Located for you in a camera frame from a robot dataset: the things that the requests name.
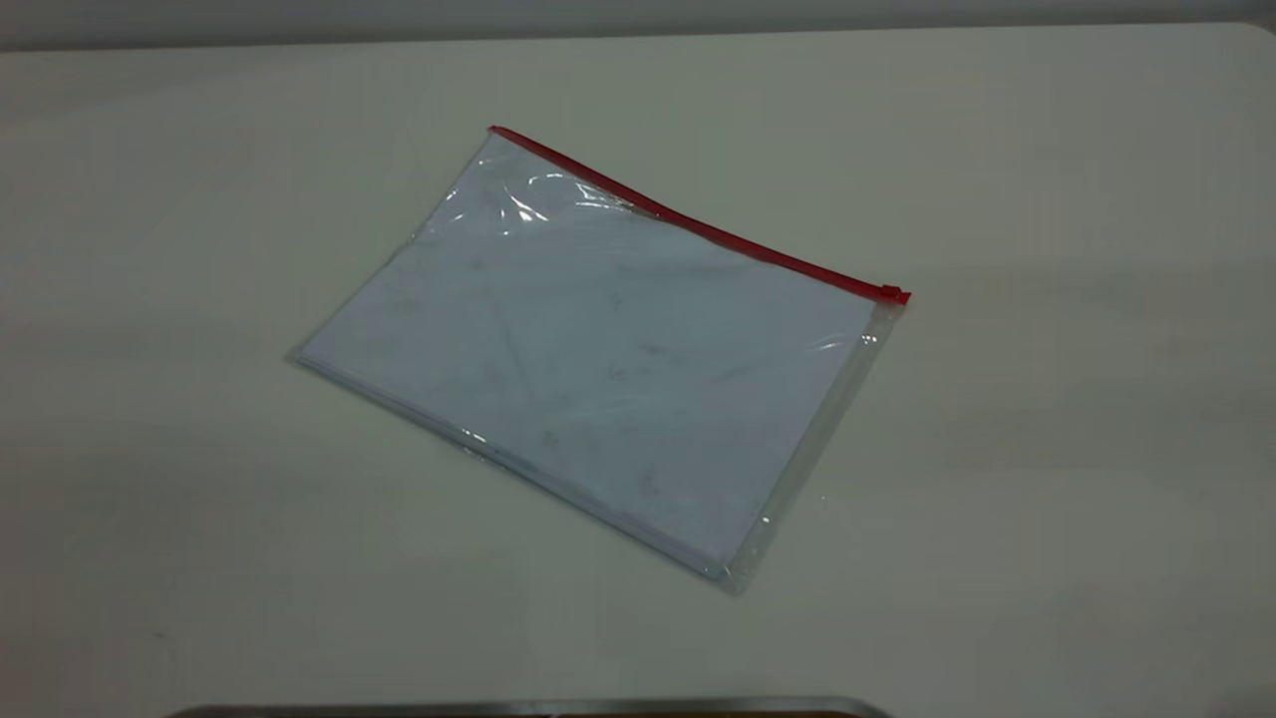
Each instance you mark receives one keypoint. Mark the transparent zip bag red edge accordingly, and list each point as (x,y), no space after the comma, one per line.
(598,369)

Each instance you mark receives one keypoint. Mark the silver metal bar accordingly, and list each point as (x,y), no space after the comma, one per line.
(518,709)

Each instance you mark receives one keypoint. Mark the white paper stack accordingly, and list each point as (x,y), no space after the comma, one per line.
(598,379)

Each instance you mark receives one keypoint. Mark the red zipper slider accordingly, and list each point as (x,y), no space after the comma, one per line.
(891,294)

